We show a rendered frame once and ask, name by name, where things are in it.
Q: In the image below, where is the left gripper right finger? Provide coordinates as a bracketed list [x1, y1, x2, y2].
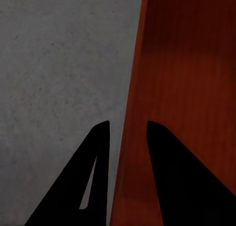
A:
[147, 121, 236, 226]

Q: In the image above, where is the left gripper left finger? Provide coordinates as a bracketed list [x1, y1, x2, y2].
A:
[24, 121, 110, 226]

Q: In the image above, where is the storage box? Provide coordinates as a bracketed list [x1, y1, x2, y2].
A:
[109, 0, 236, 226]

